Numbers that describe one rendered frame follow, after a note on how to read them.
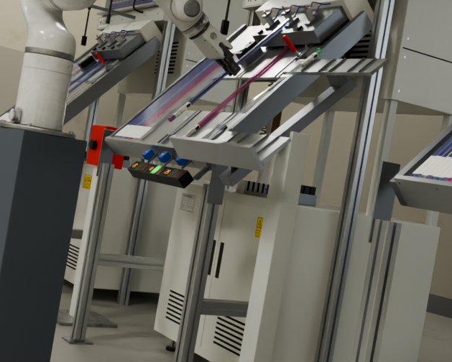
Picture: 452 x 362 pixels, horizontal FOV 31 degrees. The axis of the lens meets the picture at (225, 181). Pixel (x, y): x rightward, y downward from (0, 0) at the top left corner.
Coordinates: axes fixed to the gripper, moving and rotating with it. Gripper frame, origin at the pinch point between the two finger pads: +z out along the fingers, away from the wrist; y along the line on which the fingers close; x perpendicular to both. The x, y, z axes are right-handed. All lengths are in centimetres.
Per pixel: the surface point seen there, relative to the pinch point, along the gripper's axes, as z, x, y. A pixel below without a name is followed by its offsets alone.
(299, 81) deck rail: 15.2, -9.2, -10.0
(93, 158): 20, 27, 97
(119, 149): 9, 29, 51
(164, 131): 8.5, 19.6, 28.4
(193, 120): 9.6, 13.1, 19.0
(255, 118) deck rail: 11.5, 9.0, -10.0
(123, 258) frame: 41, 54, 60
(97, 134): 15, 19, 97
